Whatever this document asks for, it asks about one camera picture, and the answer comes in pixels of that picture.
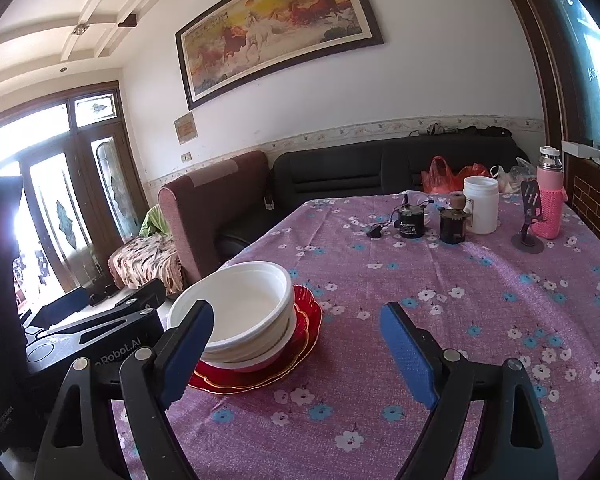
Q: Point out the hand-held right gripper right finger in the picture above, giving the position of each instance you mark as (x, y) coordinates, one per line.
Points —
(410, 360)

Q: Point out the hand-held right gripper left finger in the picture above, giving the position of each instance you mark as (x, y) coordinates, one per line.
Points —
(185, 355)

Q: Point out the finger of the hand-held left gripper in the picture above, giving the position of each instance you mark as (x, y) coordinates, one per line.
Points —
(62, 307)
(135, 295)

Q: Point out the white bowl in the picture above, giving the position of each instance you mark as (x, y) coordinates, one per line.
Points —
(240, 305)

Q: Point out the white plate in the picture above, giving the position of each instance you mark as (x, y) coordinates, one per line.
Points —
(275, 357)

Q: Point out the cream bowl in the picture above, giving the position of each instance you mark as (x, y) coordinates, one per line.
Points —
(285, 327)

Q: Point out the large red scalloped plate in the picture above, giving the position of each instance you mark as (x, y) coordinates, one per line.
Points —
(312, 305)

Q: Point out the small red gold-rimmed plate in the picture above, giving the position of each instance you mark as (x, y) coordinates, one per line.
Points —
(300, 335)

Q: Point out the brown patterned blanket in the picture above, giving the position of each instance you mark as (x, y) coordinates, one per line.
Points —
(145, 262)

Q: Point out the purple floral tablecloth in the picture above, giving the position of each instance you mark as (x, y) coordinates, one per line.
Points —
(430, 320)

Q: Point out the green cloth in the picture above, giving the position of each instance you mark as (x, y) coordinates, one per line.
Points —
(152, 220)

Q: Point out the brown armchair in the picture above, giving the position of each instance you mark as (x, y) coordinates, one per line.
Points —
(215, 210)

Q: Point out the wooden glass door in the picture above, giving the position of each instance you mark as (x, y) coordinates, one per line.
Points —
(80, 185)

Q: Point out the black power plug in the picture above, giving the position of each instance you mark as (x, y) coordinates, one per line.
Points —
(376, 231)

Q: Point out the black cylinder with label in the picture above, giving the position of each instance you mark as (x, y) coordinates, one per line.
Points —
(411, 222)

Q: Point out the black cylinder with brown cap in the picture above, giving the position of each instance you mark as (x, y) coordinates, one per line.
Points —
(454, 225)

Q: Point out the white charger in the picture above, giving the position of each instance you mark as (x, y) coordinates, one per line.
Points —
(269, 202)

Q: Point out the grey phone stand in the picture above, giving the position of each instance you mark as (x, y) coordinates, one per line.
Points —
(527, 242)

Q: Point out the white plastic jar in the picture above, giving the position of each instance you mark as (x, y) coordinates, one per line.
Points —
(480, 207)

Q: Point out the red plastic bag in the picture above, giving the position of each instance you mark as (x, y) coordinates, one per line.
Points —
(445, 177)

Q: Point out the black sofa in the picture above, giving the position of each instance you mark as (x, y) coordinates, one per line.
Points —
(340, 170)

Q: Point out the pink water bottle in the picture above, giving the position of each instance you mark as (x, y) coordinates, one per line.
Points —
(549, 205)

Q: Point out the clear plastic bag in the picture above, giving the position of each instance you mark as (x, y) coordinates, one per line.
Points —
(512, 175)

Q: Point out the dark cloth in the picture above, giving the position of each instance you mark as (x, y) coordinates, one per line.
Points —
(490, 131)

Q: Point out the white box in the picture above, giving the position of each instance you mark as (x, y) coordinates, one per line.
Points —
(579, 149)

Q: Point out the framed horse painting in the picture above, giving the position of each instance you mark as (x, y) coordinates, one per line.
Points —
(270, 30)

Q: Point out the small wall plaque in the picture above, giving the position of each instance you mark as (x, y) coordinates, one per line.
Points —
(186, 128)

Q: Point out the wooden window frame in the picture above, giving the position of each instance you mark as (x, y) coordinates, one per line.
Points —
(545, 60)

